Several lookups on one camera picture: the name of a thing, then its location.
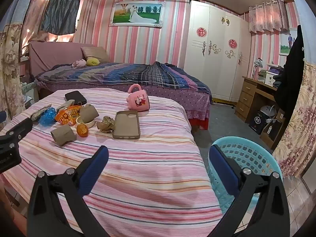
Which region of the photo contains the silver desk lamp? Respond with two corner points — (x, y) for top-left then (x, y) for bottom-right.
(251, 58), (263, 79)

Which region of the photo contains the beige phone case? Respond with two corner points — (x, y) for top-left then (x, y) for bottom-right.
(113, 110), (141, 139)

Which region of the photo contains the white box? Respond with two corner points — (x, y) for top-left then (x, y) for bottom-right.
(258, 70), (277, 84)

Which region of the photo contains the orange plastic lid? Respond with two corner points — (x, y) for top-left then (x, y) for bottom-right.
(76, 123), (89, 137)

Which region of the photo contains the small framed wall photo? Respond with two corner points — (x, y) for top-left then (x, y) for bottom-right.
(279, 28), (297, 55)

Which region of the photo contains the orange snack packet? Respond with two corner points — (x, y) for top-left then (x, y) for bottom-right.
(55, 105), (82, 126)

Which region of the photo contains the bed with plaid blanket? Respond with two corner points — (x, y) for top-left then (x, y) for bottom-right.
(36, 62), (214, 131)

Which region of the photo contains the beige pillow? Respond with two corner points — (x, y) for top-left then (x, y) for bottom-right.
(81, 46), (109, 62)

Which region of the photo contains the crumpled brown paper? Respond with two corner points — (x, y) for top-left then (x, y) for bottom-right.
(97, 117), (116, 132)

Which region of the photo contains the black printed box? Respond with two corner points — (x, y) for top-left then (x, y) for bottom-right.
(249, 111), (268, 135)

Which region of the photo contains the wooden desk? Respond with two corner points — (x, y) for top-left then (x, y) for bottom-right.
(234, 76), (284, 149)

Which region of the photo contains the purple box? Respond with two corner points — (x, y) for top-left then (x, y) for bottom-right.
(267, 64), (283, 74)

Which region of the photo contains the pink window valance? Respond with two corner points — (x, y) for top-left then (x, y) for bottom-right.
(248, 0), (289, 34)

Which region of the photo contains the brown cardboard box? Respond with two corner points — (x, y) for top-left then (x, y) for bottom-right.
(260, 118), (284, 149)

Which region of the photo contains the pink cartoon mug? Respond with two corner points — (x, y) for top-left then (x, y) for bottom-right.
(126, 84), (150, 111)

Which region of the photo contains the light blue plastic basket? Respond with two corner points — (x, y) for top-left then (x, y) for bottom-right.
(208, 136), (283, 214)

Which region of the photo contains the grey hanging cloth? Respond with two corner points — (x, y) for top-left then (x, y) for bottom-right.
(41, 0), (84, 35)

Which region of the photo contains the large framed wall poster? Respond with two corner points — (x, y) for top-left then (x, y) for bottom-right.
(109, 1), (165, 27)

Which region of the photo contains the blue plastic bag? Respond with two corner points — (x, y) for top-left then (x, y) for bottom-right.
(38, 108), (58, 126)

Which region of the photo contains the white wardrobe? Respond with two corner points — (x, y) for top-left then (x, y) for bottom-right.
(184, 0), (251, 103)

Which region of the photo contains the beige paper wrapper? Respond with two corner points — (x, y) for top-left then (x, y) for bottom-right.
(56, 99), (75, 111)

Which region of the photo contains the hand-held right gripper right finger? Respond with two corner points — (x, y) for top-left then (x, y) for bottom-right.
(209, 144), (290, 237)

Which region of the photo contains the mauve headboard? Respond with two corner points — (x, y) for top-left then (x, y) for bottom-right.
(28, 41), (99, 77)

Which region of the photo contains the black phone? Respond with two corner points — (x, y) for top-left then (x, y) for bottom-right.
(65, 91), (87, 105)

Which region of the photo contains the floral curtain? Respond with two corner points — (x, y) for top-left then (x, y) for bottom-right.
(0, 23), (27, 119)
(273, 62), (316, 178)

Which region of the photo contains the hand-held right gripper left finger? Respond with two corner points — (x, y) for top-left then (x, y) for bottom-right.
(27, 145), (109, 237)

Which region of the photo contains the pink striped bed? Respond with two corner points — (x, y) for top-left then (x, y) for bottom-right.
(2, 87), (224, 237)

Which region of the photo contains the blue plaid blanket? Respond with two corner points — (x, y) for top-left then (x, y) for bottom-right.
(36, 62), (213, 97)

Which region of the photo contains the bedside table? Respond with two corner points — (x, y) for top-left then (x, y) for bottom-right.
(21, 74), (37, 104)

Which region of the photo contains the black hanging garment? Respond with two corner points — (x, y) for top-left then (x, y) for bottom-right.
(274, 25), (305, 129)

